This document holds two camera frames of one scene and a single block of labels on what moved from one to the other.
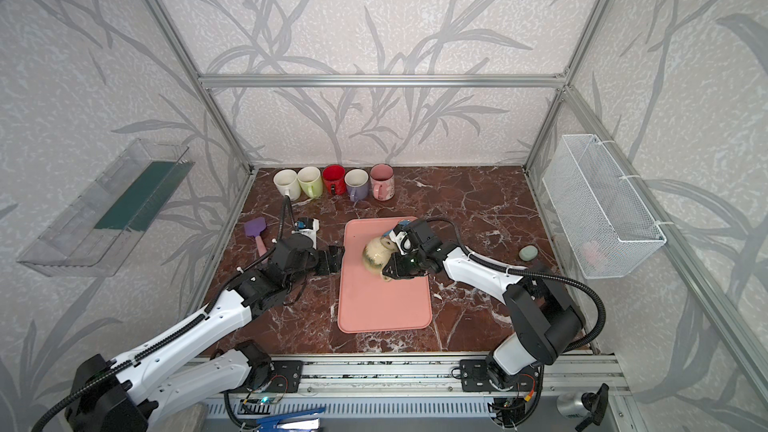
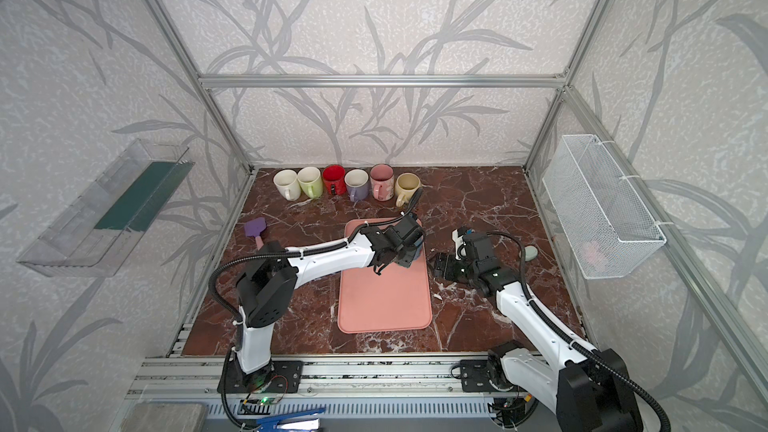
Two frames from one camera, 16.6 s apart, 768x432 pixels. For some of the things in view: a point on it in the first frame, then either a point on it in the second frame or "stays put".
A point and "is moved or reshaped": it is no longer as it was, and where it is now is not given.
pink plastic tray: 368,304 stays put
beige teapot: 376,253 is moved or reshaped
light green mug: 309,178 stays put
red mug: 334,179 stays put
